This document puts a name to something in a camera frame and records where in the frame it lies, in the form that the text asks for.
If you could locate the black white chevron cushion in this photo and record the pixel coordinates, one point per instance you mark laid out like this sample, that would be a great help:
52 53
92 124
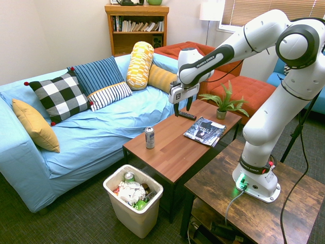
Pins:
286 69

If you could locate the potted green fern plant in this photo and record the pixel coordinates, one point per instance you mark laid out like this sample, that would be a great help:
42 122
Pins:
224 101

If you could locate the white shade floor lamp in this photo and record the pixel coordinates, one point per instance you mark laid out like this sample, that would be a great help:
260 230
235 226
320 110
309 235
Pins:
210 11

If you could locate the row of paperback books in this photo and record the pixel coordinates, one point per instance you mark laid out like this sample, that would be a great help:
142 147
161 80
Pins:
138 26

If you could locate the brown window blinds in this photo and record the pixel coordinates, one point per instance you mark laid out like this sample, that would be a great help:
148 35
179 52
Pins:
254 10

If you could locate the black box under table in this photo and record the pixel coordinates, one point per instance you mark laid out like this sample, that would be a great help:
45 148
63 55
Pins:
226 230

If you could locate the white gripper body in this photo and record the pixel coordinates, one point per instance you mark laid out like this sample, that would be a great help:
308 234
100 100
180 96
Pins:
182 93

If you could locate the mustard ribbed cushion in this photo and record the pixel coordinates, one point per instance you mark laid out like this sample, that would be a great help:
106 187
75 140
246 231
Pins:
161 77

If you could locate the rustic dark wood table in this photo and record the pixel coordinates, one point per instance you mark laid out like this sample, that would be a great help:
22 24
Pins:
254 218

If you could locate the wooden bookshelf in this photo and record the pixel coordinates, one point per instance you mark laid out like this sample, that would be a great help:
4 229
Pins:
137 40

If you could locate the blue striped cushion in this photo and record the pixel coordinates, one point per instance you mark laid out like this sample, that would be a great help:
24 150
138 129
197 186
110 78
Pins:
97 73

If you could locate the white navy striped cushion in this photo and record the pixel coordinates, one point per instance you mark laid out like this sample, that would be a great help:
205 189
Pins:
110 95

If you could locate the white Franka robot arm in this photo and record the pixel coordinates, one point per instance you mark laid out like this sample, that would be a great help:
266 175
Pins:
264 122

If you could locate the plain mustard yellow cushion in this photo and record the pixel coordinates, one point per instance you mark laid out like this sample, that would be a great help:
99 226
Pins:
35 127

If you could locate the brown wooden coffee table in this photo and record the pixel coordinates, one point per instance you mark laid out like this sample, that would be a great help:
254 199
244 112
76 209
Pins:
177 147

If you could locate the green bowl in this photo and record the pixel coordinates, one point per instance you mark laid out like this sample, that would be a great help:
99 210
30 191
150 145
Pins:
154 2

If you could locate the blue bench sofa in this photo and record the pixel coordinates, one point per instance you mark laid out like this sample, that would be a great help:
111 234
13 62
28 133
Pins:
275 76

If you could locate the black remote control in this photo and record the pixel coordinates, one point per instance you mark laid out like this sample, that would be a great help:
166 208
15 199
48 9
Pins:
188 115

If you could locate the green soda can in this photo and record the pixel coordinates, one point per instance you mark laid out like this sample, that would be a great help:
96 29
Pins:
129 177

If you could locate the dark brown can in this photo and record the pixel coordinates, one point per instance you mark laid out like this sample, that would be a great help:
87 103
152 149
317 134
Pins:
145 188

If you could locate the black white checkered cushion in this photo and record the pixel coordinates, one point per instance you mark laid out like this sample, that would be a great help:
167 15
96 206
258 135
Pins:
59 97

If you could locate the light blue sofa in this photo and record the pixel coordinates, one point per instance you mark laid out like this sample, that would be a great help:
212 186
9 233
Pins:
96 137

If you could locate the dark cover magazine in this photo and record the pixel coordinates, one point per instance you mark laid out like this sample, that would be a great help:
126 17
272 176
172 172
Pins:
204 132

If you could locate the small black speaker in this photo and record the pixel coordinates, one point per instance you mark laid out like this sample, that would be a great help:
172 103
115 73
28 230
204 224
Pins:
157 41

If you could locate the silver drink can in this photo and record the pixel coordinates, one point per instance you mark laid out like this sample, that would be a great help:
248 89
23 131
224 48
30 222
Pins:
149 138

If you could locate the crumpled white paper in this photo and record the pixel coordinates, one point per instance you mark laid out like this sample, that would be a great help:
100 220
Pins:
130 191

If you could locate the cream plastic trash bin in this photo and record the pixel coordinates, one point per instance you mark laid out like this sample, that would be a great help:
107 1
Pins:
137 218

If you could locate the black tripod stand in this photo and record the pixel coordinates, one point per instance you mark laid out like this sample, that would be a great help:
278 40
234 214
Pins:
295 132

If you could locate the yellow white patterned bolster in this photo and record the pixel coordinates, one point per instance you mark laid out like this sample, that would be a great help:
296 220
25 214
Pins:
139 66

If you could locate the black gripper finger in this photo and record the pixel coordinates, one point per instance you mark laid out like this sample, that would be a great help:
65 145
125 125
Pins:
190 103
176 109

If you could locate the black telephone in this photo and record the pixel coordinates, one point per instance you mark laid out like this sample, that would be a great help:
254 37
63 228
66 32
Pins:
128 2

